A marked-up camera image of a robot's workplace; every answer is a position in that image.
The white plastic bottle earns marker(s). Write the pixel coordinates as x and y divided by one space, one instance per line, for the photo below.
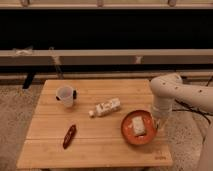
105 108

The translucent measuring cup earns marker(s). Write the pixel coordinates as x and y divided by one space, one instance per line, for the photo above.
67 95

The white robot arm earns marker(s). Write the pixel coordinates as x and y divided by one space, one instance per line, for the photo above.
170 87

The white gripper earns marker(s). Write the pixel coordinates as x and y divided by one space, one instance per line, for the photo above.
161 108

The orange ceramic bowl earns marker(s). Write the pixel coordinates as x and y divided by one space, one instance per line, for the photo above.
128 132

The grey metal rail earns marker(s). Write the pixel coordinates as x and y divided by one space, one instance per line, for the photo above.
105 57

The white sponge block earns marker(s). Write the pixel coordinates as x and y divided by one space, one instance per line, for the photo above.
138 126

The wooden table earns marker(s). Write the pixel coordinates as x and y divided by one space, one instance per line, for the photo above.
98 141

